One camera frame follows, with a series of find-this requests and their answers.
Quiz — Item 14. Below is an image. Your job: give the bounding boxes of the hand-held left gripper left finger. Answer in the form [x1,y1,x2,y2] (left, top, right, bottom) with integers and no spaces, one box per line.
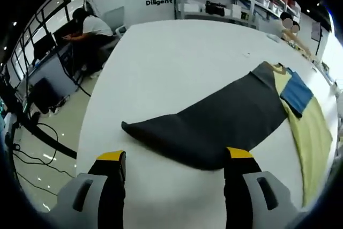
[50,150,127,229]

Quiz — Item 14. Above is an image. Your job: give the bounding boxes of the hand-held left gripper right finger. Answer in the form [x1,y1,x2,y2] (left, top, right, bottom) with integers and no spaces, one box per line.
[223,147,301,229]

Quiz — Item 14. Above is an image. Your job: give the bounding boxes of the yellow blue grey garment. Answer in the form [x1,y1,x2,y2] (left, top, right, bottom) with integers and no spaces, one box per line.
[121,62,334,208]

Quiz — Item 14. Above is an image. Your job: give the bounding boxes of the black tripod stand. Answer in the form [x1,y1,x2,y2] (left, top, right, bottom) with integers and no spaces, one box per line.
[5,100,78,160]

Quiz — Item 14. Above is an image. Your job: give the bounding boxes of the black computer tower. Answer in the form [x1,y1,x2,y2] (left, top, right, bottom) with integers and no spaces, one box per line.
[32,77,58,114]

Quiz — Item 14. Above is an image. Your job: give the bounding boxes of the grey office desk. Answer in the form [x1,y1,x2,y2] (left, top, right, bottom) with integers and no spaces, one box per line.
[16,43,78,106]

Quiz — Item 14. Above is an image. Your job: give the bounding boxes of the black computer monitor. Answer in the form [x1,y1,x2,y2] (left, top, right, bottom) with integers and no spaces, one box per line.
[53,28,73,42]
[33,32,56,60]

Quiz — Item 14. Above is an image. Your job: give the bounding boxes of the grey office chair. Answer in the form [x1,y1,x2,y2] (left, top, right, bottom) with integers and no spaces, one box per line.
[103,8,129,38]

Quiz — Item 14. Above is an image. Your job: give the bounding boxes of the white folding stand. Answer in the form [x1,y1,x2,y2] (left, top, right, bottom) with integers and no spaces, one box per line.
[83,0,101,18]

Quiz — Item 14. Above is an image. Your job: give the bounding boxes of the grey metal shelf unit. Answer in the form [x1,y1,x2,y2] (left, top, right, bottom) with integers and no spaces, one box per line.
[174,0,302,30]

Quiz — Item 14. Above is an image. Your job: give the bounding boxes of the black camera stand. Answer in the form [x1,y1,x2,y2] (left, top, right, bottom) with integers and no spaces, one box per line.
[310,22,323,61]

